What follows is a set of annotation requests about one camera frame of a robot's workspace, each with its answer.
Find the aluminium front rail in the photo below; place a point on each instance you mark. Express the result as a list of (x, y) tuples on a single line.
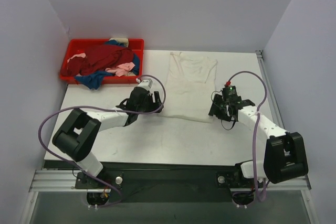
[(64, 181)]

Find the beige garment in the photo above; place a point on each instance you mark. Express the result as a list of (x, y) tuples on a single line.
[(120, 41)]

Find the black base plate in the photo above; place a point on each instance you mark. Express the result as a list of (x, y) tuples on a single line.
[(166, 183)]

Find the blue garment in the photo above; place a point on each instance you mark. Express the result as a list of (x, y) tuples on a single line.
[(92, 79)]

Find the dark red garment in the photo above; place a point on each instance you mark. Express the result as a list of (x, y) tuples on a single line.
[(104, 50)]

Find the white t shirt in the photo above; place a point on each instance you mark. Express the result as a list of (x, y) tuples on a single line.
[(189, 85)]

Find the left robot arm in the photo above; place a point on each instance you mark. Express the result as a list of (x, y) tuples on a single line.
[(77, 134)]

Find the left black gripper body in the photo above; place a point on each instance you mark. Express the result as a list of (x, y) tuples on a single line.
[(153, 100)]

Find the aluminium side rail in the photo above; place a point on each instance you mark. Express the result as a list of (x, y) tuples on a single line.
[(270, 107)]

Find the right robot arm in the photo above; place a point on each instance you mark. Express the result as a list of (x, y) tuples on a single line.
[(284, 155)]

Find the red plastic bin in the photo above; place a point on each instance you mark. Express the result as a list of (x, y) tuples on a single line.
[(68, 61)]

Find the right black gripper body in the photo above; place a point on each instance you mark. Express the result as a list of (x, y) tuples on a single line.
[(219, 110)]

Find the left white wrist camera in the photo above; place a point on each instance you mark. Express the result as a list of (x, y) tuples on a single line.
[(145, 84)]

